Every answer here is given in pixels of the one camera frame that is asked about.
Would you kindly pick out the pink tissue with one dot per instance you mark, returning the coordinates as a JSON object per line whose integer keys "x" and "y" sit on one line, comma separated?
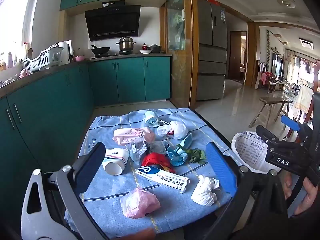
{"x": 149, "y": 136}

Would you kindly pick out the white plastic bag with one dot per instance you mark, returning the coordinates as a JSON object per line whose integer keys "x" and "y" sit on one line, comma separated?
{"x": 178, "y": 130}

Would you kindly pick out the black wok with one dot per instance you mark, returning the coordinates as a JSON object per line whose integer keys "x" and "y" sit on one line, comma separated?
{"x": 100, "y": 50}

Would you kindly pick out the pink tissue packet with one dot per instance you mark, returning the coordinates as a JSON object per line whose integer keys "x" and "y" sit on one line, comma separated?
{"x": 125, "y": 136}

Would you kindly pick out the green wall vine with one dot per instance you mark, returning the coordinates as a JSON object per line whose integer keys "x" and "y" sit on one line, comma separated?
{"x": 268, "y": 50}

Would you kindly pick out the dining table with cloth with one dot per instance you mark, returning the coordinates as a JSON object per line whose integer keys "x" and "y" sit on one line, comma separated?
{"x": 303, "y": 100}

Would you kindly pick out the orange bag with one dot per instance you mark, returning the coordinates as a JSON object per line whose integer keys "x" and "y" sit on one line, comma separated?
{"x": 213, "y": 1}

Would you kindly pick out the wooden bench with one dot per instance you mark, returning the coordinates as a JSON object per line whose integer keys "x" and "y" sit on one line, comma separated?
{"x": 275, "y": 101}

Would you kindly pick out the grey refrigerator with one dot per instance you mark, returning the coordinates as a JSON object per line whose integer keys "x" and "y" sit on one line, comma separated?
{"x": 210, "y": 67}

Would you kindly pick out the red wooden chairs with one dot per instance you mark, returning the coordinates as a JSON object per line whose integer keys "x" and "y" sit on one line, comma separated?
{"x": 267, "y": 77}

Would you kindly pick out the ceiling air vent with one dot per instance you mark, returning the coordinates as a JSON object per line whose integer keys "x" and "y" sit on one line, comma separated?
{"x": 307, "y": 43}

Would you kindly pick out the brown wooden door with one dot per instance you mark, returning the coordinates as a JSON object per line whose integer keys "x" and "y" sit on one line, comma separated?
{"x": 235, "y": 55}

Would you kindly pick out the person's left hand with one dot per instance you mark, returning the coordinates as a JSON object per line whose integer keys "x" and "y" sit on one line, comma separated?
{"x": 135, "y": 234}

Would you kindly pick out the person's right hand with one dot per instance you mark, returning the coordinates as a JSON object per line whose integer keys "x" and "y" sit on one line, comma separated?
{"x": 311, "y": 197}

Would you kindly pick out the white bowl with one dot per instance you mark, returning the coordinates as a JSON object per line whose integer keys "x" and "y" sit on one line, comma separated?
{"x": 145, "y": 51}

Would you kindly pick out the white play fence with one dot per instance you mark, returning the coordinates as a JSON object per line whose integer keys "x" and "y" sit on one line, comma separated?
{"x": 291, "y": 88}

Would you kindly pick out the bin with white bag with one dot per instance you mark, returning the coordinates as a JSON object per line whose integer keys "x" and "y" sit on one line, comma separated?
{"x": 247, "y": 150}

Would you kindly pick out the steel cooking pot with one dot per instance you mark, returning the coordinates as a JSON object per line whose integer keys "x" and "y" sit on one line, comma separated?
{"x": 126, "y": 44}

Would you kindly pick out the black range hood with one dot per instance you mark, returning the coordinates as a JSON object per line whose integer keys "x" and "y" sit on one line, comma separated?
{"x": 112, "y": 22}

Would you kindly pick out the red wrapper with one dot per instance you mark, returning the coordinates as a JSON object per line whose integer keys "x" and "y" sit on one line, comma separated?
{"x": 155, "y": 160}

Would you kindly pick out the white tissue wad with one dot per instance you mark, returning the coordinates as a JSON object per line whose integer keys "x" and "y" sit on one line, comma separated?
{"x": 205, "y": 191}

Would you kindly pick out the blue checkered cloth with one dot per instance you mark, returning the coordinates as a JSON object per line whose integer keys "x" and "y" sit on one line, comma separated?
{"x": 175, "y": 215}

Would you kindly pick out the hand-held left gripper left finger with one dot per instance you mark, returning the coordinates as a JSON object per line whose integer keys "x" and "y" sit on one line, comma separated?
{"x": 91, "y": 165}

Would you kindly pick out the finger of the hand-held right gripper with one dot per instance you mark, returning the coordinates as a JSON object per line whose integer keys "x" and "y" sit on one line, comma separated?
{"x": 290, "y": 123}
{"x": 268, "y": 135}

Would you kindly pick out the teal base cabinets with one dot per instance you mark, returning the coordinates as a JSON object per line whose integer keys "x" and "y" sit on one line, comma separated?
{"x": 50, "y": 117}

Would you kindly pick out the wooden glass door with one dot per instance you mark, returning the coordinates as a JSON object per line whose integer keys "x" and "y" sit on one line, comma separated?
{"x": 178, "y": 67}

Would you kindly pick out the window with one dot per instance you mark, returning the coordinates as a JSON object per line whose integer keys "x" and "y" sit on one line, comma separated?
{"x": 12, "y": 17}

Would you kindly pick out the red bottle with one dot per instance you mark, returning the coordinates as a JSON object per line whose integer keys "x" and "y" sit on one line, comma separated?
{"x": 144, "y": 47}

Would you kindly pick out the clear plastic packaging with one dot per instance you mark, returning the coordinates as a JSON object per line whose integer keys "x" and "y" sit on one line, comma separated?
{"x": 136, "y": 152}

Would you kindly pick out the black pot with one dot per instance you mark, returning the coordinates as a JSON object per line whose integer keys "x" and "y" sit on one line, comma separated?
{"x": 155, "y": 49}

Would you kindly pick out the pink plastic bag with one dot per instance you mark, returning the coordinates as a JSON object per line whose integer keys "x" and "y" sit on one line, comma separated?
{"x": 138, "y": 202}

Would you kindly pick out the gas stove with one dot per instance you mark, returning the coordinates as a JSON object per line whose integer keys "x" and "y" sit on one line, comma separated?
{"x": 115, "y": 54}

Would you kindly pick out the pink bowl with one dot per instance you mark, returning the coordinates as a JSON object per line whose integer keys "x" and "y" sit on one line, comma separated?
{"x": 80, "y": 58}

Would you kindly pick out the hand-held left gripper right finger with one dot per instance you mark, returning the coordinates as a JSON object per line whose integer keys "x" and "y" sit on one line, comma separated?
{"x": 221, "y": 170}

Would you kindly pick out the white dish rack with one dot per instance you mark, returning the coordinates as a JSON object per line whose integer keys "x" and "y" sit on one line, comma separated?
{"x": 42, "y": 60}

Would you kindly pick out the white kitchen appliance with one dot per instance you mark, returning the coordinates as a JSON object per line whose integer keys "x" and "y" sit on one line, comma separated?
{"x": 65, "y": 52}

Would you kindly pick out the blue checked tablecloth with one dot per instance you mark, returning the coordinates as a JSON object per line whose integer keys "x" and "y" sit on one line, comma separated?
{"x": 212, "y": 127}

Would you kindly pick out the white striped paper cup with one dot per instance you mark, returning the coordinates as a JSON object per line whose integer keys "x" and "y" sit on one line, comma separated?
{"x": 115, "y": 160}

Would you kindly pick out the white blue toothpaste box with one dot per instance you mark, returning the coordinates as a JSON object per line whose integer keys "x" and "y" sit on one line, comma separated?
{"x": 162, "y": 178}

